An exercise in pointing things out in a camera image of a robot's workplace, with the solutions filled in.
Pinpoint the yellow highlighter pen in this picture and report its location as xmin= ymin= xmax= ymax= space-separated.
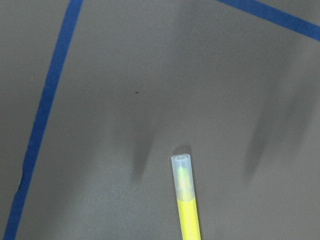
xmin=171 ymin=153 xmax=201 ymax=240

